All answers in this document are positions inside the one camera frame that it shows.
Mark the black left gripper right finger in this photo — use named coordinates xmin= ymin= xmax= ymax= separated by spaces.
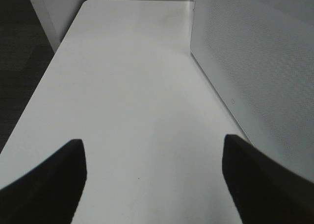
xmin=222 ymin=134 xmax=314 ymax=224

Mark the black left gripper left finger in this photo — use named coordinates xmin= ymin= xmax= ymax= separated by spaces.
xmin=0 ymin=139 xmax=87 ymax=224

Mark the white microwave door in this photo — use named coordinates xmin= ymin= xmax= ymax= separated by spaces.
xmin=190 ymin=0 xmax=314 ymax=181

